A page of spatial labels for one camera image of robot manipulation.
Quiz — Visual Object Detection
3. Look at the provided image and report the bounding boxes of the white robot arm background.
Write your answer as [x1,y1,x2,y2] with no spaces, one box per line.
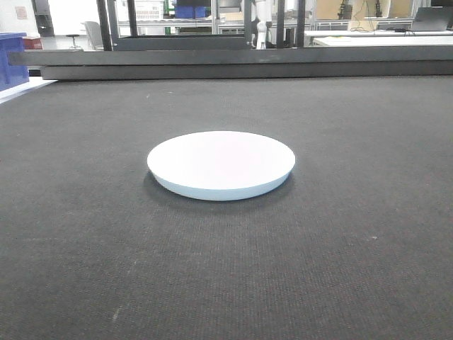
[252,0,273,50]

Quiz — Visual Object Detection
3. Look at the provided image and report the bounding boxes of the white round disc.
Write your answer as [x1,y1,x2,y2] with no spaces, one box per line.
[147,131,296,201]

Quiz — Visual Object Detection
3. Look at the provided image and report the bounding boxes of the blue storage bins on rack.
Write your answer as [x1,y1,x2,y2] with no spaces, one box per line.
[175,5,207,19]

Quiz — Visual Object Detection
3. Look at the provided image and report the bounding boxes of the grey office chair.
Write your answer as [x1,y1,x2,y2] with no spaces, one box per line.
[84,21,103,50]

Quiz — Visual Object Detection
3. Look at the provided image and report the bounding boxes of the black round stool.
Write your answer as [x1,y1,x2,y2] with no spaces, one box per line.
[67,34,81,50]

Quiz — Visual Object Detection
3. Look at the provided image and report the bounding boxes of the white background table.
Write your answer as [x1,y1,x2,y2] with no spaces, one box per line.
[304,30,452,47]

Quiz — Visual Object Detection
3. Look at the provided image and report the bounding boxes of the red box background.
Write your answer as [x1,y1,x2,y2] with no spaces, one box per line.
[23,36,43,50]

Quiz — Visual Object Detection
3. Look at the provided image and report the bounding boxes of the blue plastic bin left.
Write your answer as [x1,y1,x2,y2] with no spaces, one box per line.
[0,32,29,91]

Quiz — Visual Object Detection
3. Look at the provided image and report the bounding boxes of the dark metal table frame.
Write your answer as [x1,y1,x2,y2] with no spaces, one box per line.
[8,1,452,80]

